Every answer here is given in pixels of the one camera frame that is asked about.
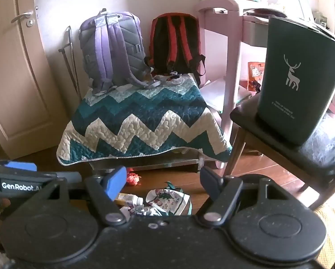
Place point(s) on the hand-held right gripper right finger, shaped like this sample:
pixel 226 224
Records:
pixel 210 180

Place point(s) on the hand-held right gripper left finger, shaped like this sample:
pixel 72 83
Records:
pixel 115 182

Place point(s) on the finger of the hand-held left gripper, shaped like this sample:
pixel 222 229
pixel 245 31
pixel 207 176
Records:
pixel 71 177
pixel 22 165

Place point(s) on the red wrapper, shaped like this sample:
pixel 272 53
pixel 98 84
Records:
pixel 133 178

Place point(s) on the dark green deer trash bin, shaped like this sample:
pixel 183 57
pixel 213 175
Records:
pixel 299 75

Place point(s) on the person's left hand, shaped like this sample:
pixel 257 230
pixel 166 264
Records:
pixel 3 204

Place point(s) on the teal white zigzag quilt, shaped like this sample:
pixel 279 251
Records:
pixel 139 117

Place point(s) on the dark wooden chair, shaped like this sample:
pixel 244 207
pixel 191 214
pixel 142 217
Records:
pixel 271 134

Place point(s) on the white flat board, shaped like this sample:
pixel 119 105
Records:
pixel 218 92

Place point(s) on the beige room door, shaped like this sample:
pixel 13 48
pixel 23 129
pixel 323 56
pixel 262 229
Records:
pixel 13 75

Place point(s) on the orange snack bag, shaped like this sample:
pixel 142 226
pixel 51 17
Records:
pixel 255 74

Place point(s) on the black folded cane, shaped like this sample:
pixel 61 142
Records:
pixel 70 56

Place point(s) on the clear bubble wrap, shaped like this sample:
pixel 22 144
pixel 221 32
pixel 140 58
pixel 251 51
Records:
pixel 324 143

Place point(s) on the yellow woven mat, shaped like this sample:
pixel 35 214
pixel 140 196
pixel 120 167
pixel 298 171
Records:
pixel 334 229

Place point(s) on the purple grey backpack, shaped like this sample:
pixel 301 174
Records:
pixel 111 47

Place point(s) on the red black backpack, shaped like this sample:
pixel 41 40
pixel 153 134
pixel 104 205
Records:
pixel 174 42

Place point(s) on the pink desk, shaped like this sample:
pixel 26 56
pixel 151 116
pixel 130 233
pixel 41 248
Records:
pixel 220 22

